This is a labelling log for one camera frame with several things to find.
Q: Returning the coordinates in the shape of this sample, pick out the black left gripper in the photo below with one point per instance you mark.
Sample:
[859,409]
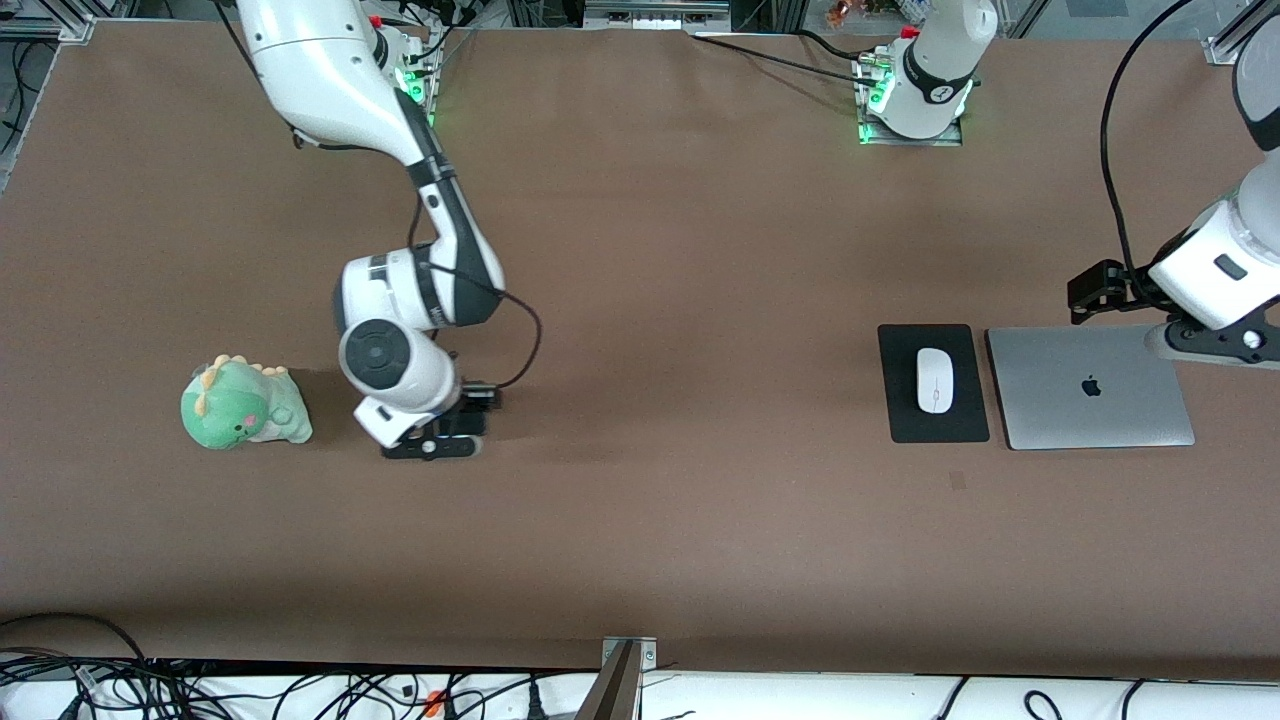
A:
[1127,283]

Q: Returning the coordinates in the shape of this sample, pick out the orange connector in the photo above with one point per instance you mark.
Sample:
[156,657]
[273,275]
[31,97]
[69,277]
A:
[432,702]

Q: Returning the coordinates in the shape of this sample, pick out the grey background device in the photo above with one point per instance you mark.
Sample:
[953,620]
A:
[655,15]

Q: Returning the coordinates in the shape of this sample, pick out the green dinosaur plush toy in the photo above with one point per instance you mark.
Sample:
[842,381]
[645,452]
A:
[240,410]

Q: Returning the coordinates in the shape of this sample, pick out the white computer mouse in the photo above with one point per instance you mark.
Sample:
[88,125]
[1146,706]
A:
[935,380]

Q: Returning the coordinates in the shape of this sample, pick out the silver laptop with apple logo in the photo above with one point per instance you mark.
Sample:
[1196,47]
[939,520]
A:
[1100,410]

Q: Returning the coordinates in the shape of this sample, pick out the aluminium frame corner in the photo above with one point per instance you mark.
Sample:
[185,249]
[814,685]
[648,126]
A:
[75,28]
[1225,45]

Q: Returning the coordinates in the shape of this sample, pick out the aluminium profile post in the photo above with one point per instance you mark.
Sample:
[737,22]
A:
[620,690]

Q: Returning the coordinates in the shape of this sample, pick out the black mouse pad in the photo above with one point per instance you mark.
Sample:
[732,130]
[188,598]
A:
[900,420]

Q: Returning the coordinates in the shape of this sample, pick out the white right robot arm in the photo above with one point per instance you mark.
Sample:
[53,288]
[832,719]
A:
[330,80]

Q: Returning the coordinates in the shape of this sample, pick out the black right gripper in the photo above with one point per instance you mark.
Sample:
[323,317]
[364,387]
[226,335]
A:
[468,402]

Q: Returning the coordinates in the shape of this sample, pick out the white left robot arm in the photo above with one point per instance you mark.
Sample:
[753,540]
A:
[940,70]

